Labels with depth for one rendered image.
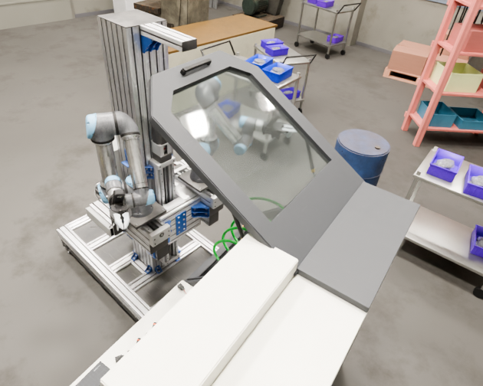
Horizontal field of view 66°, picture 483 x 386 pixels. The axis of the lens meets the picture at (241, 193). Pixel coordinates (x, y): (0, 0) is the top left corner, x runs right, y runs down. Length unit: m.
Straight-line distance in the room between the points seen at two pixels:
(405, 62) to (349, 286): 6.78
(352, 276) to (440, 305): 2.25
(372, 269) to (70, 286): 2.51
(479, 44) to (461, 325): 3.32
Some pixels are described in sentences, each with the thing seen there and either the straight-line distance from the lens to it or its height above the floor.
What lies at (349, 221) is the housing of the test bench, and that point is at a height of 1.50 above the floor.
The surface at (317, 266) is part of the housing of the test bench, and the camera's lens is 1.45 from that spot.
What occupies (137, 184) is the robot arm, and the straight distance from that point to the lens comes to 1.91.
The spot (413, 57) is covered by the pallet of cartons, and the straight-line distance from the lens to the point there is 7.92.
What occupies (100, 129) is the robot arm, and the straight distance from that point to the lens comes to 1.93.
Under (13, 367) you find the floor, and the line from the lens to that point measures 3.13.
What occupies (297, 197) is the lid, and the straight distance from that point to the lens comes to 1.59.
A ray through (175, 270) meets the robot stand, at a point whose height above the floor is 0.21.
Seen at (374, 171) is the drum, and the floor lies 0.58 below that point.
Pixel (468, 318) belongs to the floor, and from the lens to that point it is 3.71.
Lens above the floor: 2.56
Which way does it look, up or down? 39 degrees down
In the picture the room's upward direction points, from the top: 5 degrees clockwise
